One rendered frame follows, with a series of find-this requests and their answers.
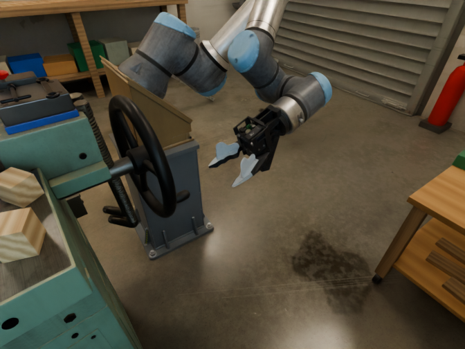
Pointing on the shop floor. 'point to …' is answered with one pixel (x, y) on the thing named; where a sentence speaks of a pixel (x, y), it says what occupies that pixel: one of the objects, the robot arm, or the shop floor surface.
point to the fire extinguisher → (446, 101)
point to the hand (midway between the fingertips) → (223, 175)
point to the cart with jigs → (434, 240)
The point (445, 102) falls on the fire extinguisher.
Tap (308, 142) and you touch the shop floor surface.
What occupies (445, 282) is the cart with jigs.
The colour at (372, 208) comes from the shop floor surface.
